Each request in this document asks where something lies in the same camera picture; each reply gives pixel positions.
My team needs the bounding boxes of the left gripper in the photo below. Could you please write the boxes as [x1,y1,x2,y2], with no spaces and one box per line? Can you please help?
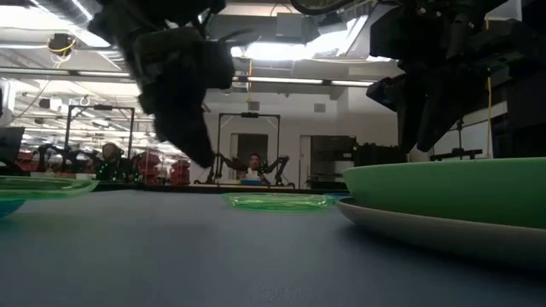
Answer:
[134,27,217,168]

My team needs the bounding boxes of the black shelf rack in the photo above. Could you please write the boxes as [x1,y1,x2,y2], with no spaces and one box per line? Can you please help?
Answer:
[309,135,357,191]

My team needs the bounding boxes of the opaque green plastic plate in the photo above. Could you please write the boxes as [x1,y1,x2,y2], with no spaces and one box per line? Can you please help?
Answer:
[342,156,546,230]

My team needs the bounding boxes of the black storage crates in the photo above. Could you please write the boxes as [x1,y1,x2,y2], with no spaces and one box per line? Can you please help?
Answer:
[352,142,408,167]

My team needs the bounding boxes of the red storage bins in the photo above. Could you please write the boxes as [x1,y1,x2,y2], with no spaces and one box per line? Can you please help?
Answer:
[131,151,192,185]

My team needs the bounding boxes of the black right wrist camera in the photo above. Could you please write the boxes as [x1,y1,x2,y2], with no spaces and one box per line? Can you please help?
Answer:
[365,75,404,113]

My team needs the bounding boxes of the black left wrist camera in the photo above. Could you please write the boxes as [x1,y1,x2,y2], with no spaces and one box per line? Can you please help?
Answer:
[203,38,235,90]

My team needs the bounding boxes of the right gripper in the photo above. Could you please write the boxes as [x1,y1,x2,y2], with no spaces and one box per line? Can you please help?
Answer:
[370,6,530,154]

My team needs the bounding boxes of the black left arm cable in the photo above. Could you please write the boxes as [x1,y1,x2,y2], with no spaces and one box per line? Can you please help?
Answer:
[200,27,257,48]

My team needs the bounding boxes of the clear green plastic plate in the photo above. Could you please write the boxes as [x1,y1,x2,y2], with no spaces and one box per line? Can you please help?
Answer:
[220,192,338,213]
[0,176,100,201]

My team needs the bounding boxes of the grey ceiling box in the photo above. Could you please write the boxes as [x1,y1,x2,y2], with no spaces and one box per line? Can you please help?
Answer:
[275,12,305,40]

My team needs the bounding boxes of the black table frame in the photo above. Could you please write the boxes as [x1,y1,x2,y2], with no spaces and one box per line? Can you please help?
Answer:
[97,182,355,196]

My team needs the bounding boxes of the black gantry frame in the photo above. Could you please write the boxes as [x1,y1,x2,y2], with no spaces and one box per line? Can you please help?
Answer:
[216,112,282,185]
[62,104,136,171]

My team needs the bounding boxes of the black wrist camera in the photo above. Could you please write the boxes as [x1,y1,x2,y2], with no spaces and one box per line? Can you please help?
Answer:
[203,38,235,90]
[365,75,404,113]

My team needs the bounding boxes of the dark monitor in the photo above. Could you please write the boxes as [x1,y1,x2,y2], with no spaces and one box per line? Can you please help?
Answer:
[0,126,26,167]

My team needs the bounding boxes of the large pale grey-green plate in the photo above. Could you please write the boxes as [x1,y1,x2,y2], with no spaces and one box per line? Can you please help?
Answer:
[336,199,546,269]

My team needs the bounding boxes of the black tripod stand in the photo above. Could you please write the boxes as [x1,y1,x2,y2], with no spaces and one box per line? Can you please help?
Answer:
[429,119,484,162]

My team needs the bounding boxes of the long ceiling light strip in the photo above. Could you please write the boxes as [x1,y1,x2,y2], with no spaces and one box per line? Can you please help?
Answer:
[233,74,376,89]

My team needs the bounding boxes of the person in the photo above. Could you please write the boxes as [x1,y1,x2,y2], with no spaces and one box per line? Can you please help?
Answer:
[96,142,129,180]
[245,152,265,181]

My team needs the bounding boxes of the blue table mat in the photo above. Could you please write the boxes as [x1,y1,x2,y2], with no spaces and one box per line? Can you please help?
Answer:
[0,189,546,307]

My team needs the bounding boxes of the yellow ceiling cable reel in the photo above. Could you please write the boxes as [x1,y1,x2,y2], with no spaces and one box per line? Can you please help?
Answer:
[46,32,78,55]

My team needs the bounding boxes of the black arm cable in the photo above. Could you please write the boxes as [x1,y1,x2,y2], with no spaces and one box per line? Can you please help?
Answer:
[200,27,257,48]
[289,0,357,17]

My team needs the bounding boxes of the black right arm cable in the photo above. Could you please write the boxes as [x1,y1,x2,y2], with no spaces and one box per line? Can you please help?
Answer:
[289,0,357,17]

